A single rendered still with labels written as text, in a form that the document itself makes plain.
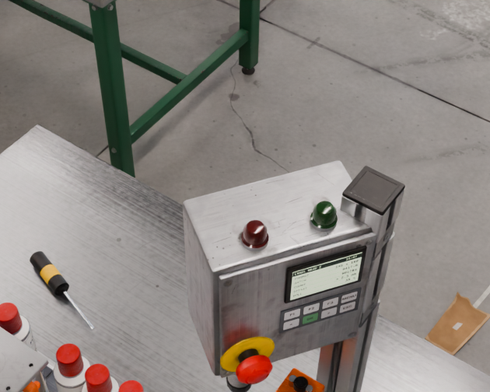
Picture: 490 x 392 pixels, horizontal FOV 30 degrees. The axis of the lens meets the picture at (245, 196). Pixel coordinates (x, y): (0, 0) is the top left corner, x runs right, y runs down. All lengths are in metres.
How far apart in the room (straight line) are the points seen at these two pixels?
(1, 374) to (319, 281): 0.47
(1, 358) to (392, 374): 0.66
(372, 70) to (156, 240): 1.77
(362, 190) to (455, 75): 2.49
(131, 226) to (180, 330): 0.25
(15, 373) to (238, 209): 0.43
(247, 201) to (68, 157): 0.99
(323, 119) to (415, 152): 0.33
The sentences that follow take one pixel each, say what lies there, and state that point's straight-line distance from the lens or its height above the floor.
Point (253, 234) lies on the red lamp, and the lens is 0.84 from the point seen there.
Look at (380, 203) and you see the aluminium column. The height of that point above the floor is 1.50.
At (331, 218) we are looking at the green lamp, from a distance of 0.87.
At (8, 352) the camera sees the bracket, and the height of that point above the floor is 1.14.
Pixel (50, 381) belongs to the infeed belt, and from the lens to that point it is 1.49.
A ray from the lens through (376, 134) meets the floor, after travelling 3.08.
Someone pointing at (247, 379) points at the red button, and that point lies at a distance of 0.95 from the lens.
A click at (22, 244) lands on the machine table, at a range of 1.72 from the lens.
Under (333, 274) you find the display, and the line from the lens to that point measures 0.90.
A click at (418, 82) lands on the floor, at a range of 3.30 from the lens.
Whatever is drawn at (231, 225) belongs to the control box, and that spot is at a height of 1.48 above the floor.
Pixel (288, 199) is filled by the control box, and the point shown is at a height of 1.48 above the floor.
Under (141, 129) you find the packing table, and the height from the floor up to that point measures 0.19.
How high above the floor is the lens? 2.15
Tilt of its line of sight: 49 degrees down
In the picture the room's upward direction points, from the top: 1 degrees clockwise
